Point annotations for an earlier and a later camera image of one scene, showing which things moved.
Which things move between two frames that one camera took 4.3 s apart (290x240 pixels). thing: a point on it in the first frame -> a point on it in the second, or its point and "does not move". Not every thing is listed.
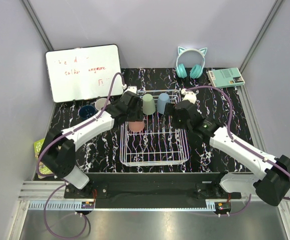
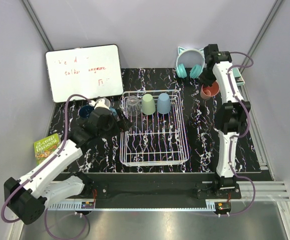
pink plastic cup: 136,126 -> 208,92
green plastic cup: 149,105 does not move
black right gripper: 170,110 -> 206,82
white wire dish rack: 159,143 does not move
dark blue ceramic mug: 86,111 does not move
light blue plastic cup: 163,99 does not move
